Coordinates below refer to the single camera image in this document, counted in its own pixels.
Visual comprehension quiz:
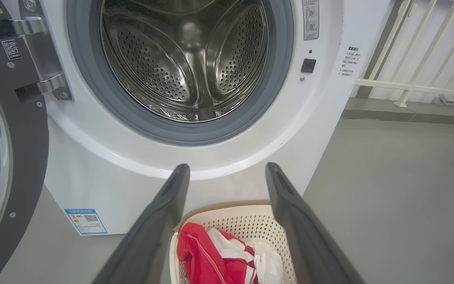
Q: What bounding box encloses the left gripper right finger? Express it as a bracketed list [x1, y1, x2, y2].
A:
[265, 161, 366, 284]

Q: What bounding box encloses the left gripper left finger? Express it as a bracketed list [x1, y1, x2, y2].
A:
[92, 163, 191, 284]

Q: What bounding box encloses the red and white garment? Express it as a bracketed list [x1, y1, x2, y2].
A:
[177, 222, 285, 284]

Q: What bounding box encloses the black round washing machine door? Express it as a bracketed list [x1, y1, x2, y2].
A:
[0, 0, 50, 284]

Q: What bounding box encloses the cream perforated laundry basket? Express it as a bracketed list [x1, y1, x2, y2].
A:
[169, 200, 303, 284]

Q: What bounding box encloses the white washing machine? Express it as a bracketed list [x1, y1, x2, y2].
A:
[0, 0, 394, 237]

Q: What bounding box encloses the grey rubber door gasket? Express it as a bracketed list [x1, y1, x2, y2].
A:
[66, 0, 295, 146]

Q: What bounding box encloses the steel washing drum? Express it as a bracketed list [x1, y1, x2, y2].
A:
[100, 0, 269, 123]

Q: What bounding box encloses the black square door latch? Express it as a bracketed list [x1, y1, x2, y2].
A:
[300, 58, 317, 74]

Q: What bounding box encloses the metal door hinge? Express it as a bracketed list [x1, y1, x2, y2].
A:
[12, 0, 74, 101]

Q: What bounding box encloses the blue energy label sticker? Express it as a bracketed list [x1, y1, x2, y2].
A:
[64, 208, 109, 236]

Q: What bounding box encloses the printed text sticker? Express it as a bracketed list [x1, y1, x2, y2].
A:
[337, 45, 361, 78]

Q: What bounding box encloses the white railing fence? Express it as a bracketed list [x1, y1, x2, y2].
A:
[355, 0, 454, 108]

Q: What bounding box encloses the grey warning sticker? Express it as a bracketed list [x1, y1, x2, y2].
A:
[301, 0, 320, 41]

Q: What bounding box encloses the QR code sticker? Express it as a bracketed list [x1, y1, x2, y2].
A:
[1, 39, 23, 61]

